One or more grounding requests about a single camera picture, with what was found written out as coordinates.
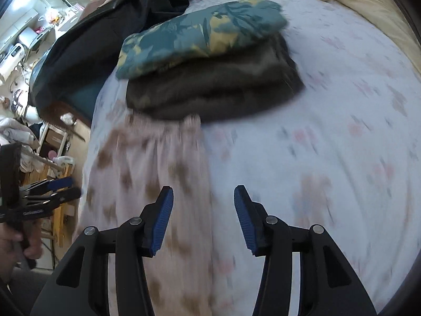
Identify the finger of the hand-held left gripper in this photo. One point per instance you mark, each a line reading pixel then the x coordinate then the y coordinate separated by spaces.
pixel 70 194
pixel 61 183

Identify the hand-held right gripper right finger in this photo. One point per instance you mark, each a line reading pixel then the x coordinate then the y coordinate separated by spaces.
pixel 245 220

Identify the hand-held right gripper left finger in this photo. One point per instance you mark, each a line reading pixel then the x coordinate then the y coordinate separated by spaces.
pixel 161 220

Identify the pink bear print pants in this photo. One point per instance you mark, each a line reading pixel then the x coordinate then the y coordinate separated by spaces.
pixel 138 164

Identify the dark olive folded pants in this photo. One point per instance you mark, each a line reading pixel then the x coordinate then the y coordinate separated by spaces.
pixel 213 92

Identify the teal floral folded pants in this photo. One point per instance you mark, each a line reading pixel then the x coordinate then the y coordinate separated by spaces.
pixel 197 36

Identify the person's left hand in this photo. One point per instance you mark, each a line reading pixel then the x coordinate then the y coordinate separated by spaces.
pixel 33 240

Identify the yellow wooden stool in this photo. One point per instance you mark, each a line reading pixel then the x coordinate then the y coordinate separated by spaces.
pixel 61 210

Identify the brown cardboard box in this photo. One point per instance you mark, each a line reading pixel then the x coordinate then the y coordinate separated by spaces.
pixel 54 141

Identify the white cloth pile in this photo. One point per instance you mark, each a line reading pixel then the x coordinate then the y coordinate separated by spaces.
pixel 14 130

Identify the bed with floral sheet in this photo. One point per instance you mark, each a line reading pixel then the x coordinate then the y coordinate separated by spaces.
pixel 312 138

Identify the white water heater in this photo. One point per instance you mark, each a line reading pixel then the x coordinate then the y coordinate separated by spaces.
pixel 16 52

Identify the black plastic sheet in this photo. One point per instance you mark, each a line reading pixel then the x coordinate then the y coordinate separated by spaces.
pixel 98 29

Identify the teal bed frame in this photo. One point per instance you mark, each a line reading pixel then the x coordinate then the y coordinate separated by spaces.
pixel 82 102

